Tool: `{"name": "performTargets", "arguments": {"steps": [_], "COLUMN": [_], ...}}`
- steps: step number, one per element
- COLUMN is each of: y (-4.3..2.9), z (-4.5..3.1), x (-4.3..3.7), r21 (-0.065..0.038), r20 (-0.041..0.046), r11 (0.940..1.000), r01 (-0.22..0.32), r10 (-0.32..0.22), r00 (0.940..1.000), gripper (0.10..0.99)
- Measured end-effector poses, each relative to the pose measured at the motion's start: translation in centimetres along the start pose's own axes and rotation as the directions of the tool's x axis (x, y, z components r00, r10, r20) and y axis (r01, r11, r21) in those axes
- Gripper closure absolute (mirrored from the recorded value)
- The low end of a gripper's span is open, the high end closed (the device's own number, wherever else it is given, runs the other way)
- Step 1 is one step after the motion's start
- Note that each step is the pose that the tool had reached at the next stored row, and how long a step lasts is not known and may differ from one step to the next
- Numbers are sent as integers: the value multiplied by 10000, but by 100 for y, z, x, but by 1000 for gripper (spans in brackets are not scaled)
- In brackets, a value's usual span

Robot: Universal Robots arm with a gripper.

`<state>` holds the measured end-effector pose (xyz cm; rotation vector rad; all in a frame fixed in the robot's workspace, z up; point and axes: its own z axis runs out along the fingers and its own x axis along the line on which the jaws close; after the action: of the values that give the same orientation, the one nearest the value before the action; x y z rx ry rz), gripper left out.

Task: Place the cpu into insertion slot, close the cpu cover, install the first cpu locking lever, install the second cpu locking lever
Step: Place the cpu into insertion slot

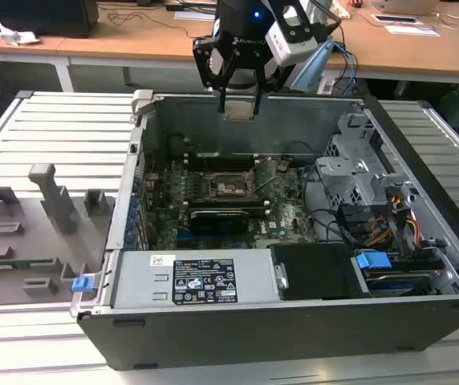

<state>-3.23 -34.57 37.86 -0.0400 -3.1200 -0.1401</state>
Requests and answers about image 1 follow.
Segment grey parts rack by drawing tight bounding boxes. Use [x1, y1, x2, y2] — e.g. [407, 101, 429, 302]
[0, 162, 118, 310]

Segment wooden desk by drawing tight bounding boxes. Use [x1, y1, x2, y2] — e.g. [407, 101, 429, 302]
[325, 0, 459, 87]
[0, 0, 353, 95]

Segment black labelled cable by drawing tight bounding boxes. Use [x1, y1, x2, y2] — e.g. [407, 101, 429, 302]
[168, 135, 193, 157]

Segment black PC case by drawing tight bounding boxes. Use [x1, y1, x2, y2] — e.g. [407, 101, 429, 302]
[71, 88, 459, 370]

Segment green RAM stick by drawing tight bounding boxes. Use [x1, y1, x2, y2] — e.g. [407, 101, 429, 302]
[0, 258, 56, 269]

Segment metal socket cover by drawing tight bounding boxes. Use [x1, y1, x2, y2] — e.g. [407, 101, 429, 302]
[247, 156, 281, 193]

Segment black monitor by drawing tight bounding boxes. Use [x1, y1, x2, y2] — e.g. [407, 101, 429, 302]
[0, 0, 100, 40]

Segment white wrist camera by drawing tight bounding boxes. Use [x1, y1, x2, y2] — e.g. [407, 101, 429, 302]
[264, 0, 327, 67]

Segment CPU socket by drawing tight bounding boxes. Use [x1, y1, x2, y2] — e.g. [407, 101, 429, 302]
[207, 170, 262, 204]

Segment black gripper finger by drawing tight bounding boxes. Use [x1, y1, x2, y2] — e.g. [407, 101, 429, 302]
[252, 59, 285, 117]
[192, 37, 238, 114]

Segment black plastic shroud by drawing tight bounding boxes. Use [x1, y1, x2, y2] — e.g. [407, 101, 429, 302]
[271, 242, 371, 302]

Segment silver CPU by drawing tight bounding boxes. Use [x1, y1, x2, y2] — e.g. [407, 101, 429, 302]
[223, 99, 257, 121]

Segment black cable bundle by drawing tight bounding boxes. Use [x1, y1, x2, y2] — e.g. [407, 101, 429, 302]
[305, 202, 379, 245]

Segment beige patterned object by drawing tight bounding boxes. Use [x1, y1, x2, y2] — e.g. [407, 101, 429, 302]
[331, 0, 353, 20]

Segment blue cables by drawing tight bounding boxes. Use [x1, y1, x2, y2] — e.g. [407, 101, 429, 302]
[331, 39, 361, 95]

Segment black graphics card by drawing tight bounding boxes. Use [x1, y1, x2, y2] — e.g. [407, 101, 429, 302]
[189, 207, 250, 237]

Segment blue case latch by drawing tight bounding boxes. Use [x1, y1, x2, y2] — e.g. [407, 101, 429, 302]
[71, 275, 94, 294]

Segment coloured wire bundle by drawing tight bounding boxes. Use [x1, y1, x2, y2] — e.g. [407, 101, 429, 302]
[368, 214, 421, 249]

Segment green bag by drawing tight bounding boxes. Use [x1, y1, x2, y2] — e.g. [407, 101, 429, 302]
[440, 88, 459, 129]

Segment crumpled white paper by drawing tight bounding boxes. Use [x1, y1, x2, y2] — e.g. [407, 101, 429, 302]
[0, 22, 41, 47]

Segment blue disk carrier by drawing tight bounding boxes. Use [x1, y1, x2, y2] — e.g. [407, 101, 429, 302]
[355, 250, 392, 280]

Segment grey case handle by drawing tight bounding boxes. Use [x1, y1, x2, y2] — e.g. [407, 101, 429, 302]
[131, 88, 156, 118]

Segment tablet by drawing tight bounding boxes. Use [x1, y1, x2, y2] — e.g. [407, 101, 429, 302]
[371, 14, 420, 26]

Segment grey power supply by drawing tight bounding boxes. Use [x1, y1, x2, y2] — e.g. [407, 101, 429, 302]
[111, 248, 282, 310]

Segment green motherboard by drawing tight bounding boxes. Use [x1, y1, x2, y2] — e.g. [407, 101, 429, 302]
[143, 154, 323, 252]

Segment white paper sheet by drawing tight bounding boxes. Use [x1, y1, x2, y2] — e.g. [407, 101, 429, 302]
[384, 24, 441, 38]
[174, 10, 218, 22]

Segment hard disk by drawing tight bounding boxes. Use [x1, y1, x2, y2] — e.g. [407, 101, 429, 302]
[364, 269, 445, 298]

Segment metal drive cage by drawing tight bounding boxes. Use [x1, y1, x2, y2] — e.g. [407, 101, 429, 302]
[315, 111, 417, 209]

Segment black RAM slot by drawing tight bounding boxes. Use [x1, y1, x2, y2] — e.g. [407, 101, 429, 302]
[185, 160, 259, 168]
[181, 204, 270, 214]
[185, 164, 259, 172]
[185, 152, 259, 160]
[185, 156, 259, 164]
[181, 199, 269, 208]

